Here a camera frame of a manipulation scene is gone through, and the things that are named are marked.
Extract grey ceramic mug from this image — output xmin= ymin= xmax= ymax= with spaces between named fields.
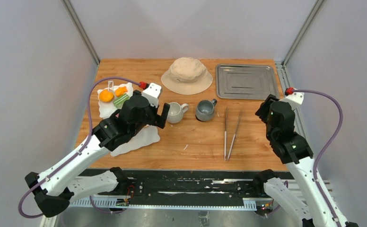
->
xmin=195 ymin=99 xmax=218 ymax=122

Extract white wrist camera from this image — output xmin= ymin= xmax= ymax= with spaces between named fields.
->
xmin=283 ymin=87 xmax=304 ymax=111
xmin=139 ymin=81 xmax=162 ymax=108

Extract beige bucket hat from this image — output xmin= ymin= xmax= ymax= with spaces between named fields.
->
xmin=161 ymin=57 xmax=213 ymax=95

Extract white ceramic mug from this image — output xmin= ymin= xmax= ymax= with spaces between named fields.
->
xmin=167 ymin=102 xmax=189 ymax=124

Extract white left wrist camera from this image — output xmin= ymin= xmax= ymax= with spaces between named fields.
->
xmin=139 ymin=81 xmax=162 ymax=108

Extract orange macaron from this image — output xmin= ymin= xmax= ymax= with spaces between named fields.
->
xmin=98 ymin=89 xmax=114 ymax=103

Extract green macaron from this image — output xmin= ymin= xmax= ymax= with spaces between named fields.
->
xmin=113 ymin=93 xmax=130 ymax=109

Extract metal food tongs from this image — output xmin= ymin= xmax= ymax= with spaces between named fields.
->
xmin=223 ymin=106 xmax=243 ymax=162

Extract orange star cookie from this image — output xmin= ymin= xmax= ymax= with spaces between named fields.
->
xmin=114 ymin=86 xmax=128 ymax=97

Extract metal serving tray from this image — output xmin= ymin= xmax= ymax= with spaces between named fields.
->
xmin=215 ymin=64 xmax=280 ymax=100

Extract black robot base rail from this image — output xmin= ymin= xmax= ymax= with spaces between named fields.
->
xmin=52 ymin=168 xmax=334 ymax=217

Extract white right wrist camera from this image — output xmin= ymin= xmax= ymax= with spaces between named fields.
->
xmin=283 ymin=87 xmax=304 ymax=111

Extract white tiered dessert stand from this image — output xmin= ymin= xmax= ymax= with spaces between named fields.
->
xmin=96 ymin=82 xmax=160 ymax=157

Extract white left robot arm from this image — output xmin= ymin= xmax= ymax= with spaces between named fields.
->
xmin=25 ymin=86 xmax=170 ymax=218

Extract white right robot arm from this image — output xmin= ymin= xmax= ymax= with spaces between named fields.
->
xmin=253 ymin=92 xmax=358 ymax=227

